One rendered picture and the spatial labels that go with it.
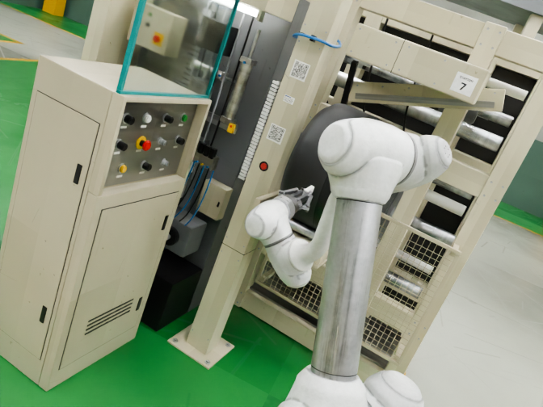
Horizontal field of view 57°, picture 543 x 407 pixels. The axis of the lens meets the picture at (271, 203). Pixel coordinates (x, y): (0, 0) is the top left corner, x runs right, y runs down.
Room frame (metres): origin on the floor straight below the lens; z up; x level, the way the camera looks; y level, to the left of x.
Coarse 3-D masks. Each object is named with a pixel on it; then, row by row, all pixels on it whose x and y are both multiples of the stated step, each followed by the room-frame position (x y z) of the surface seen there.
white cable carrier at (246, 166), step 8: (272, 88) 2.24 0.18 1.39; (272, 96) 2.23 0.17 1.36; (264, 104) 2.24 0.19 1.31; (272, 104) 2.24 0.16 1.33; (264, 112) 2.24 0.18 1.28; (264, 120) 2.23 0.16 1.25; (256, 128) 2.24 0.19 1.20; (256, 136) 2.24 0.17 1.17; (256, 144) 2.23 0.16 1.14; (248, 152) 2.24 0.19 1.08; (248, 160) 2.24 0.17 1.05; (248, 168) 2.26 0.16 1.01; (240, 176) 2.24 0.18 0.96
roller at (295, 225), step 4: (288, 220) 2.05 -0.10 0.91; (292, 220) 2.05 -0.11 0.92; (296, 220) 2.06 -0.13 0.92; (292, 224) 2.04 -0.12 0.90; (296, 224) 2.04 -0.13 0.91; (300, 224) 2.04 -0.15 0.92; (304, 224) 2.05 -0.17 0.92; (292, 228) 2.04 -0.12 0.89; (296, 228) 2.04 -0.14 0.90; (300, 228) 2.03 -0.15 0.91; (304, 228) 2.03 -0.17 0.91; (308, 228) 2.03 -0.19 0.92; (300, 232) 2.03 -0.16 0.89; (304, 232) 2.02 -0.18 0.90; (308, 232) 2.02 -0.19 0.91; (312, 232) 2.02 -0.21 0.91; (308, 236) 2.02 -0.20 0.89; (312, 236) 2.01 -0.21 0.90
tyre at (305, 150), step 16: (320, 112) 2.10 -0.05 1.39; (336, 112) 2.08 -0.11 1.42; (352, 112) 2.11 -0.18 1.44; (320, 128) 2.00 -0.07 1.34; (304, 144) 1.97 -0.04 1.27; (288, 160) 2.00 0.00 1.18; (304, 160) 1.94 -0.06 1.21; (288, 176) 1.96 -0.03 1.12; (304, 176) 1.93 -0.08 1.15; (320, 176) 1.91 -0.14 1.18; (320, 192) 1.91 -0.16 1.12; (320, 208) 1.92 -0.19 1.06
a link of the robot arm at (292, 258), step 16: (320, 224) 1.35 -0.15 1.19; (288, 240) 1.45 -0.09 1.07; (304, 240) 1.47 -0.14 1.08; (320, 240) 1.35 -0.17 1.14; (272, 256) 1.44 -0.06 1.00; (288, 256) 1.41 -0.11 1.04; (304, 256) 1.39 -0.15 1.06; (320, 256) 1.38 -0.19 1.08; (288, 272) 1.41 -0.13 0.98; (304, 272) 1.43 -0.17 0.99
